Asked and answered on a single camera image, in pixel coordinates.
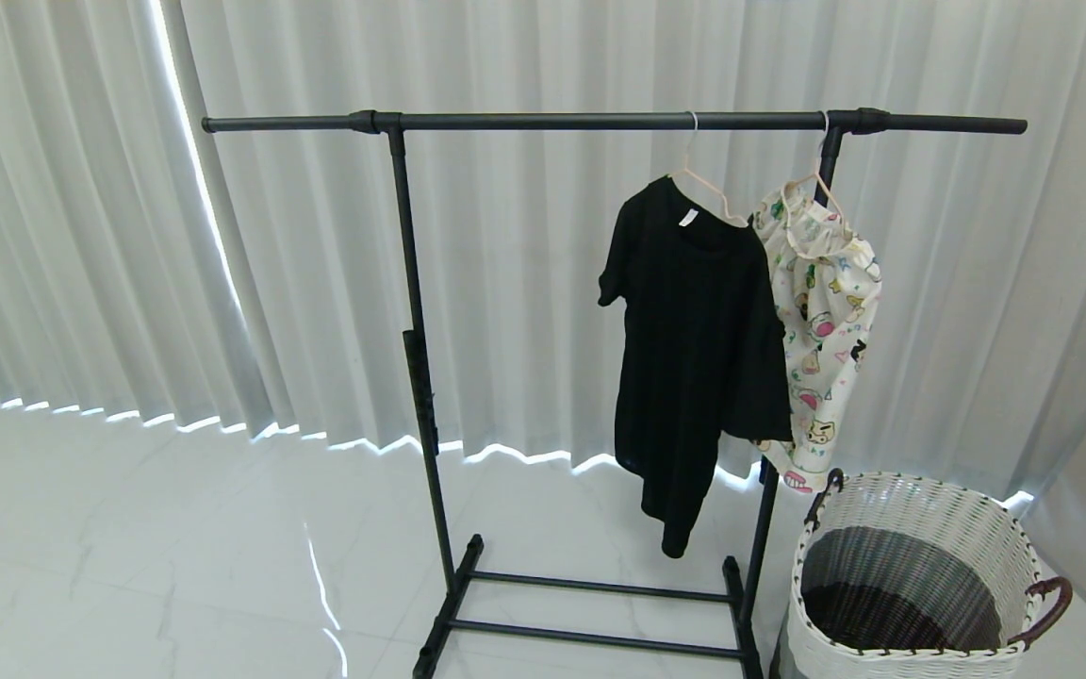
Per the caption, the cream printed garment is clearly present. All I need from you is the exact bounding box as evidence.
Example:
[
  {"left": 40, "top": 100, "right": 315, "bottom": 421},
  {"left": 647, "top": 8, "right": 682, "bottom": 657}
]
[{"left": 750, "top": 180, "right": 884, "bottom": 495}]

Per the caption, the black garment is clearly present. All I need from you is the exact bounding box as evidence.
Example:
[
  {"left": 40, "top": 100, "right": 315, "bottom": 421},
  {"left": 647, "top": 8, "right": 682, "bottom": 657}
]
[{"left": 596, "top": 174, "right": 795, "bottom": 560}]

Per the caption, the white laundry basket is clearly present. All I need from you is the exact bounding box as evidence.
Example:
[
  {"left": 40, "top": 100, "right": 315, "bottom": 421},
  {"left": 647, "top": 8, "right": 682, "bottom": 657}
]
[{"left": 773, "top": 468, "right": 1075, "bottom": 679}]

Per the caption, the white curtain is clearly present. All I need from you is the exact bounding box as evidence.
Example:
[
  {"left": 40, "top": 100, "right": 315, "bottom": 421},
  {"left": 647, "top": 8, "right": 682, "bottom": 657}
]
[{"left": 0, "top": 0, "right": 1086, "bottom": 503}]

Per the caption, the black clothes rack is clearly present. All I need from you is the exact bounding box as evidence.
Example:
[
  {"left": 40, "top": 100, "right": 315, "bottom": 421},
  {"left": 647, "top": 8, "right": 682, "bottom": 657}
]
[{"left": 201, "top": 106, "right": 1029, "bottom": 679}]

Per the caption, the pink clothes hanger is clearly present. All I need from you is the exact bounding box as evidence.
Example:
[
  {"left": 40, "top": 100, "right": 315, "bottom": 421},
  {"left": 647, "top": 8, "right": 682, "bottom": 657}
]
[
  {"left": 783, "top": 110, "right": 852, "bottom": 224},
  {"left": 669, "top": 110, "right": 752, "bottom": 228}
]

